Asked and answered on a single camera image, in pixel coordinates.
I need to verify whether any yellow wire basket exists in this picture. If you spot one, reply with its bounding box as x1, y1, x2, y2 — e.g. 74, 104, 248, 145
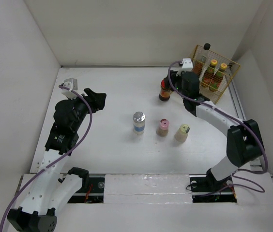
190, 43, 241, 103

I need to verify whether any yellow-cap sauce bottle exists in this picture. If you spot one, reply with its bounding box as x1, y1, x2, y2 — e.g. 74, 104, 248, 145
200, 59, 218, 87
209, 63, 228, 92

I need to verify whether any yellow-cap sauce bottle front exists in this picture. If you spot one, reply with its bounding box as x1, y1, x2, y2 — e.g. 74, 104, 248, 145
209, 63, 228, 92

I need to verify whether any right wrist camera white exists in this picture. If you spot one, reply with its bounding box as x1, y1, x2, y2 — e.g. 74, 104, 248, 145
179, 58, 194, 72

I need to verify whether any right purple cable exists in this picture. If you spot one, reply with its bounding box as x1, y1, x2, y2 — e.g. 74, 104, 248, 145
168, 60, 269, 194

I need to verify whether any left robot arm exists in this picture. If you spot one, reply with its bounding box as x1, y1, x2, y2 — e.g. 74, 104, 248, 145
6, 86, 106, 232

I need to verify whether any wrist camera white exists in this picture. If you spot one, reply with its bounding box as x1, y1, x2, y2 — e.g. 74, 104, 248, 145
179, 58, 194, 72
59, 78, 78, 100

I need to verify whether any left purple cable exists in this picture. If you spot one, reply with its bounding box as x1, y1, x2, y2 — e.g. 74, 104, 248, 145
0, 85, 93, 232

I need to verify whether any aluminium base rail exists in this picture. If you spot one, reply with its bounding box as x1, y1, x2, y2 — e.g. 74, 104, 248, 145
68, 174, 237, 204

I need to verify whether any purple cable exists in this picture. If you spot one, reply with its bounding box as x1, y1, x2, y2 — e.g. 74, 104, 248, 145
0, 85, 93, 232
168, 60, 269, 194

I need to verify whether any silver-cap blue-label shaker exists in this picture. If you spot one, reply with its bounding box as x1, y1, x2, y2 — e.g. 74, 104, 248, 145
133, 112, 146, 134

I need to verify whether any yellow-cap beige jar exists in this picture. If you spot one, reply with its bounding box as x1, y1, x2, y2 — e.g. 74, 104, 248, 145
175, 124, 190, 143

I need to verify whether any pink-cap spice jar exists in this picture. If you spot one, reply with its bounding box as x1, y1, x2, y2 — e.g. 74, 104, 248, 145
156, 118, 169, 137

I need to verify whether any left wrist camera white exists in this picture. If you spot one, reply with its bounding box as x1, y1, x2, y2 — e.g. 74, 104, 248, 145
59, 78, 78, 100

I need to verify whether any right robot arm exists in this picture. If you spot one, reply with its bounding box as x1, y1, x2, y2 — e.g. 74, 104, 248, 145
161, 70, 266, 195

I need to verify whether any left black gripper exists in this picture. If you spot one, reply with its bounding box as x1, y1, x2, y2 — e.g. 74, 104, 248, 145
68, 88, 105, 131

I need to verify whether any tall black-cap glass bottle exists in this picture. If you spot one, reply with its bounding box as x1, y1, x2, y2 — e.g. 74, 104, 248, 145
192, 43, 211, 76

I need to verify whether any red-cap dark sauce jar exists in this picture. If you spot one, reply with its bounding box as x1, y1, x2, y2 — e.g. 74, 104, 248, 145
159, 81, 172, 102

